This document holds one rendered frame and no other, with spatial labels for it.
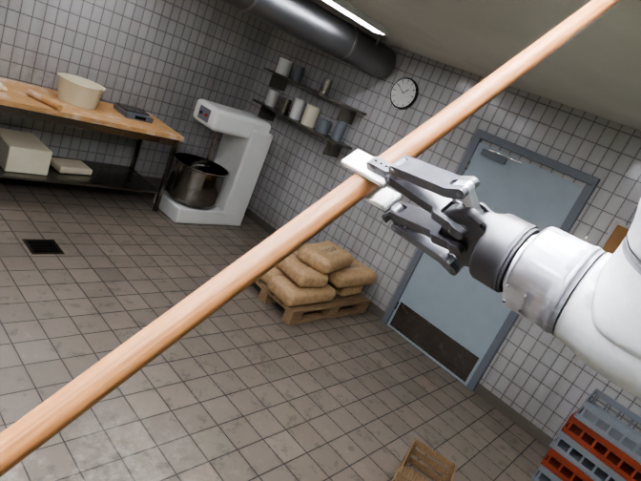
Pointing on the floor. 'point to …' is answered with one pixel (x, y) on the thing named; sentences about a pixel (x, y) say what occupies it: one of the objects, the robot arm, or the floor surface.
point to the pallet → (316, 306)
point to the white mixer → (217, 169)
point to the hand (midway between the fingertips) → (370, 179)
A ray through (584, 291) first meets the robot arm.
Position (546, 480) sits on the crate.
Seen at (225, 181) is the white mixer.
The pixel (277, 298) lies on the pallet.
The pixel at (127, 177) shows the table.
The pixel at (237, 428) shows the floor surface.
